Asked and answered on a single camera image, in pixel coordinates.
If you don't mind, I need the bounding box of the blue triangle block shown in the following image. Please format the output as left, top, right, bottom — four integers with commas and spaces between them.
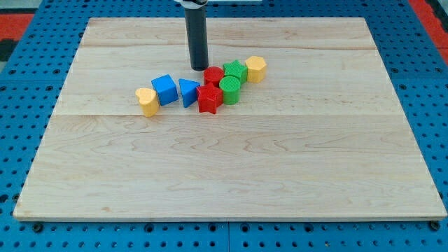
178, 78, 200, 108

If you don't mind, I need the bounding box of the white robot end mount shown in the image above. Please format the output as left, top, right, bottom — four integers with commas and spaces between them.
175, 0, 208, 9

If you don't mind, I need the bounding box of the light wooden board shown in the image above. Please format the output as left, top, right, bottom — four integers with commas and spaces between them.
13, 17, 447, 222

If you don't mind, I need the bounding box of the red cylinder block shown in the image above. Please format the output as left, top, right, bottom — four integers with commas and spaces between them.
203, 66, 225, 88

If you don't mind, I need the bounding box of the green star block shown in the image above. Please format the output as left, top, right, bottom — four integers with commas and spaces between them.
223, 59, 248, 84

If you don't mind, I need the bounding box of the yellow heart block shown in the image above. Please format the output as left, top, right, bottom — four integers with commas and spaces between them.
135, 87, 160, 118

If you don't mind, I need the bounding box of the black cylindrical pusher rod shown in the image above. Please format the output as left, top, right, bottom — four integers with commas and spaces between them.
184, 6, 209, 71

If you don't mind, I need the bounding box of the green cylinder block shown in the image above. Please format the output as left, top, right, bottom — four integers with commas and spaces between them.
219, 76, 241, 105

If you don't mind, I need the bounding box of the blue cube block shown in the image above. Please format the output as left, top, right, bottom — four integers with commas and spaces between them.
151, 74, 179, 106

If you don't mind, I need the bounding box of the yellow hexagon block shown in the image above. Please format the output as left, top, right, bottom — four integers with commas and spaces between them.
245, 56, 267, 83

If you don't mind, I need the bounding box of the red star block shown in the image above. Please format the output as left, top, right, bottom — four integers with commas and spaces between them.
196, 84, 223, 114

